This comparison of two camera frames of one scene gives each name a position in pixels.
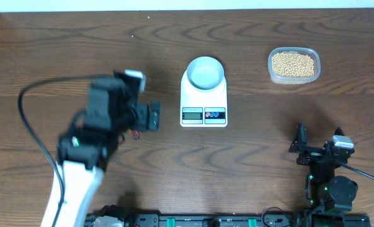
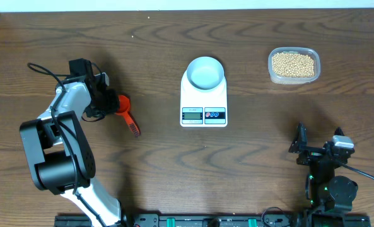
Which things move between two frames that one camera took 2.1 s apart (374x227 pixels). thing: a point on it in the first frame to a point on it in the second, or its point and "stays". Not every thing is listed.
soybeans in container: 292,65 stays
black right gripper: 311,154 stays
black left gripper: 140,122 to 114,101
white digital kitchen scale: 203,108 stays
